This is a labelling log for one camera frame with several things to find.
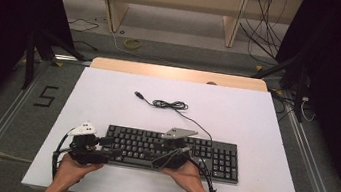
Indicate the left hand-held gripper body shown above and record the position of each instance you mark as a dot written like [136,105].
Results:
[86,155]

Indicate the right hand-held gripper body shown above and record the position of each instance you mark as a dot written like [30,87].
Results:
[171,156]

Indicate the black keyboard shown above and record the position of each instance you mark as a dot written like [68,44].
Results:
[213,159]

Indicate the person's left hand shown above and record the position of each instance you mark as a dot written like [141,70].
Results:
[72,171]

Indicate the person's right hand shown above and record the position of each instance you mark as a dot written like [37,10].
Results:
[185,179]

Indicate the short aluminium bar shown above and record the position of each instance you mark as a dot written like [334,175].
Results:
[69,58]

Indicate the yellow tape roll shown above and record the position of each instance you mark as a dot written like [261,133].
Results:
[127,45]

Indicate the black metal stand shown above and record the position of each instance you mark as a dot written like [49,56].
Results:
[30,62]
[299,94]

